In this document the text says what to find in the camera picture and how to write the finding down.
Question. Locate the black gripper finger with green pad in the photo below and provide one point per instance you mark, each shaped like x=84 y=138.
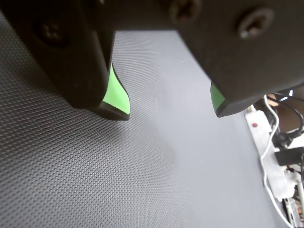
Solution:
x=237 y=59
x=59 y=59

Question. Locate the white power strip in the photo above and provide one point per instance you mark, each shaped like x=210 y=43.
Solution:
x=261 y=133

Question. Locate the black plug adapter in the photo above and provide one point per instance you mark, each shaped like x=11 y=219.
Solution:
x=287 y=158

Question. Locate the large dark grey textured mat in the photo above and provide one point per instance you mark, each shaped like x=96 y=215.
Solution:
x=95 y=166

